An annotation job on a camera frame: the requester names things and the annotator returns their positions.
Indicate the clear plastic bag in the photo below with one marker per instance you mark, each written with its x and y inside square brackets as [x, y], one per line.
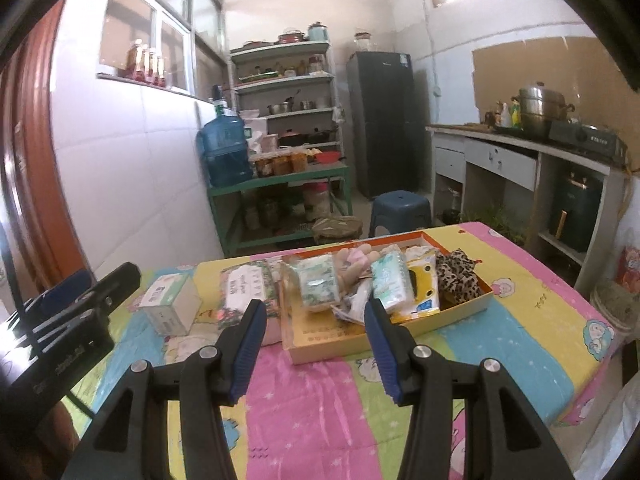
[289, 280]

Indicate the person's left forearm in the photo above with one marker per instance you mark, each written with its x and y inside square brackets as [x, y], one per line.
[55, 430]

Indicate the teal enamel pot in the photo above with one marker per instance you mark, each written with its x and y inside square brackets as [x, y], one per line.
[318, 32]

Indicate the blue plastic stool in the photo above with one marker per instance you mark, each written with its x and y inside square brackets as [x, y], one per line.
[400, 202]

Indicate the row of red sauce bottles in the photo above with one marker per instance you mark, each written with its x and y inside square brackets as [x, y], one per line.
[145, 62]

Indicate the leopard print scrunchie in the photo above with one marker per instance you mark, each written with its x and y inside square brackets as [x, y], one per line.
[457, 272]

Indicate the green metal table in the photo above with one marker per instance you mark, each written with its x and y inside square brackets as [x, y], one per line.
[280, 180]

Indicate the golden cardboard box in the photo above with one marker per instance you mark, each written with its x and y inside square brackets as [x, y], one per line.
[325, 340]

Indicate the blue water jug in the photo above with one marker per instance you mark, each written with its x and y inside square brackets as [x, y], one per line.
[225, 150]

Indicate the red snack bag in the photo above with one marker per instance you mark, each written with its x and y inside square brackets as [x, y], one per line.
[629, 265]

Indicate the floral tissue box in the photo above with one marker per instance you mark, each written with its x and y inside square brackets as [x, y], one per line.
[245, 285]

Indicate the red plastic bowl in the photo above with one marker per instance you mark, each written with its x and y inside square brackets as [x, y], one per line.
[327, 157]

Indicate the cardboard wall sheet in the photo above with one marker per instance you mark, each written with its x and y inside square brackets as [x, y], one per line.
[500, 70]

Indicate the yellow cartoon packet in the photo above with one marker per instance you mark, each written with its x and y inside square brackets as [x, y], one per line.
[425, 295]

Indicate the dark gas stove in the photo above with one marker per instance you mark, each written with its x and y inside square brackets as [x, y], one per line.
[590, 140]

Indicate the black frying pan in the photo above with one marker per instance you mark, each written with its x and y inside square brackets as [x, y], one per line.
[320, 136]

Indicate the green air fryer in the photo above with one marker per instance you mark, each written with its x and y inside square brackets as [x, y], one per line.
[575, 210]

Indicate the glass jar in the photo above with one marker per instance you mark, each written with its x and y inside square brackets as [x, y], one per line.
[364, 42]

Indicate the colourful printed blanket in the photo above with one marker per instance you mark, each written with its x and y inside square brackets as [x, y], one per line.
[325, 410]

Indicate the white cardboard box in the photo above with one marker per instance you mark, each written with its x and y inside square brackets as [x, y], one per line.
[170, 305]

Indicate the grey kitchen counter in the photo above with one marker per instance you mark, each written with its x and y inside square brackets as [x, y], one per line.
[500, 157]

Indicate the red lid cooking pot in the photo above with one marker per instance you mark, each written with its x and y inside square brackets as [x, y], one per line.
[290, 139]

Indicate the yellow-green dish soap bottle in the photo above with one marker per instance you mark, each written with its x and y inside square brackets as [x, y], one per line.
[515, 115]

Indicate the red lidded pan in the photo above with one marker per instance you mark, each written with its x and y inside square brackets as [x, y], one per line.
[291, 37]

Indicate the sliding interior window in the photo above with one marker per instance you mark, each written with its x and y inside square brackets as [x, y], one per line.
[130, 15]

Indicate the red-brown door frame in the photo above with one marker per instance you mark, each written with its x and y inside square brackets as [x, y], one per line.
[30, 160]

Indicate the dark grey fridge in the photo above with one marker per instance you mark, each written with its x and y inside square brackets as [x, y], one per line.
[382, 125]

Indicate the small green-white tissue pack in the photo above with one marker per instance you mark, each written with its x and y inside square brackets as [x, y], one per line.
[317, 280]

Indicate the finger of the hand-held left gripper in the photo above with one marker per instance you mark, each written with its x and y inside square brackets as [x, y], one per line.
[65, 287]
[120, 277]

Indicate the white shelf rack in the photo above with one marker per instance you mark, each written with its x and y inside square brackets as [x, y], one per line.
[285, 80]

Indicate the white bottle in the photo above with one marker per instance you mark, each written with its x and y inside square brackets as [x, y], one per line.
[505, 116]

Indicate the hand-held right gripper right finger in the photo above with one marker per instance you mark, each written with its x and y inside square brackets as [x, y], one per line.
[382, 355]

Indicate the round woven basket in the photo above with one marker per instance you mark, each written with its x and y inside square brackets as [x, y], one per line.
[612, 302]

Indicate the pink plush rabbit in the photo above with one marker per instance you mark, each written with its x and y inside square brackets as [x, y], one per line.
[357, 256]

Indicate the orange food jar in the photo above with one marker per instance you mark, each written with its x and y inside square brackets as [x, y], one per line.
[264, 165]
[281, 163]
[300, 161]

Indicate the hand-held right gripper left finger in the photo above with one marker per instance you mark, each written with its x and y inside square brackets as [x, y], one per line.
[247, 355]

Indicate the steel steamer pot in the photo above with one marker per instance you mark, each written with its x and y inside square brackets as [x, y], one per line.
[542, 107]

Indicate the large jar red lid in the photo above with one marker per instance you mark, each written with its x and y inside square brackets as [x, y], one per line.
[316, 202]

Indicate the round cushioned stool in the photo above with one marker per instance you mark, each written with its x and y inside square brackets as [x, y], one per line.
[337, 227]

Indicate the long white tissue pack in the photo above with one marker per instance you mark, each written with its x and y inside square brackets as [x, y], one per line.
[392, 282]

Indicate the white wipes packet purple label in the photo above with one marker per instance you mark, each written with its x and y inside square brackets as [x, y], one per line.
[357, 305]

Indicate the white plastic bag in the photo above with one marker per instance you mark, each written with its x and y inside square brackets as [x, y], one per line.
[610, 435]

